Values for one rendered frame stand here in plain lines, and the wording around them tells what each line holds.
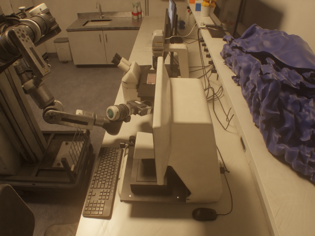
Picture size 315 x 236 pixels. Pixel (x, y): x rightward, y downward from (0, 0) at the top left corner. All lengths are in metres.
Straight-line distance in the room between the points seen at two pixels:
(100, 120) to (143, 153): 0.42
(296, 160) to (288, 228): 0.17
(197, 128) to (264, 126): 0.20
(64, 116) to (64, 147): 0.91
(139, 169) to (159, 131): 0.46
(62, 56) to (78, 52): 0.61
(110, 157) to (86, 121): 0.25
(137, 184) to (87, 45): 3.10
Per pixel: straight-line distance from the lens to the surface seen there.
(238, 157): 1.34
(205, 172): 0.90
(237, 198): 1.18
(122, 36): 3.60
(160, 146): 0.61
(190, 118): 0.71
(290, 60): 0.86
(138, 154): 0.92
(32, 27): 1.37
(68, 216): 2.02
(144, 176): 0.98
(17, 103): 1.73
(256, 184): 1.23
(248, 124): 0.75
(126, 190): 1.02
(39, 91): 1.20
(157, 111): 0.61
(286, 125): 0.67
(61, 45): 4.36
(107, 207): 1.09
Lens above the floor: 1.72
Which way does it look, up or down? 40 degrees down
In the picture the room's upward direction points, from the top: straight up
